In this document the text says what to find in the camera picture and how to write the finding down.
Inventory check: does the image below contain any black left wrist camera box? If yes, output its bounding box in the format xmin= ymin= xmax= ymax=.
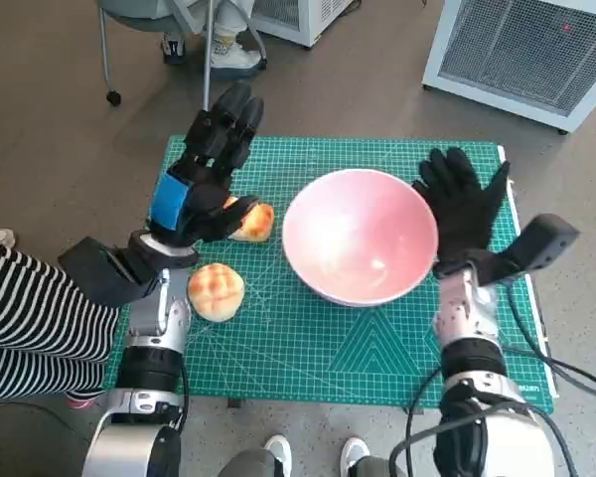
xmin=58 ymin=237 xmax=168 ymax=305

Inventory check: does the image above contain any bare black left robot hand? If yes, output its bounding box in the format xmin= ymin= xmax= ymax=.
xmin=147 ymin=81 xmax=265 ymax=248

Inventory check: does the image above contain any silver metal leg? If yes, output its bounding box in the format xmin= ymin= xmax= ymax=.
xmin=202 ymin=0 xmax=220 ymax=113

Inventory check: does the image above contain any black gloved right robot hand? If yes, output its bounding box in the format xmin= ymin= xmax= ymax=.
xmin=410 ymin=146 xmax=512 ymax=272

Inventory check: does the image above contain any small white cabinet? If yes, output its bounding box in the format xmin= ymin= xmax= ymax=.
xmin=250 ymin=0 xmax=359 ymax=50

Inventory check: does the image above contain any round scored toy bread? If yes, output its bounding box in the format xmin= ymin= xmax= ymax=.
xmin=187 ymin=263 xmax=246 ymax=323

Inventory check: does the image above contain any oblong toy bread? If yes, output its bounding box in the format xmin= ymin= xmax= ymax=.
xmin=223 ymin=196 xmax=275 ymax=243

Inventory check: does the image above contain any green cutting mat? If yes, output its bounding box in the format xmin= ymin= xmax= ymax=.
xmin=101 ymin=134 xmax=555 ymax=414

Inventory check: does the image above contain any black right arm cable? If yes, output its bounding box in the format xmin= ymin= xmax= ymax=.
xmin=389 ymin=285 xmax=596 ymax=477

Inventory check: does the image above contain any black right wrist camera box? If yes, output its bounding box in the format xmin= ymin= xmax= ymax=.
xmin=469 ymin=213 xmax=581 ymax=288

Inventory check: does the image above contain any large white mesh cabinet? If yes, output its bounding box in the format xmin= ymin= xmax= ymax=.
xmin=420 ymin=0 xmax=596 ymax=135

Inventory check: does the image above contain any person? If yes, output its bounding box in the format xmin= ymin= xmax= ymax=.
xmin=161 ymin=0 xmax=267 ymax=71
xmin=0 ymin=228 xmax=121 ymax=409
xmin=218 ymin=435 xmax=396 ymax=477

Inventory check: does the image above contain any pink bowl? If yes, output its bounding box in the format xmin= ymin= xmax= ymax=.
xmin=281 ymin=168 xmax=439 ymax=306

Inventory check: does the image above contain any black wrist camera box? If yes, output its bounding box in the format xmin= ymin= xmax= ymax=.
xmin=469 ymin=213 xmax=581 ymax=288
xmin=58 ymin=237 xmax=168 ymax=305

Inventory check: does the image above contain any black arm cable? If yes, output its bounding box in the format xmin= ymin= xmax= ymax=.
xmin=389 ymin=285 xmax=596 ymax=477
xmin=171 ymin=362 xmax=191 ymax=438

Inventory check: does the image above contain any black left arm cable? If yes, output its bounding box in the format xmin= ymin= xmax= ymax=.
xmin=171 ymin=362 xmax=191 ymax=438

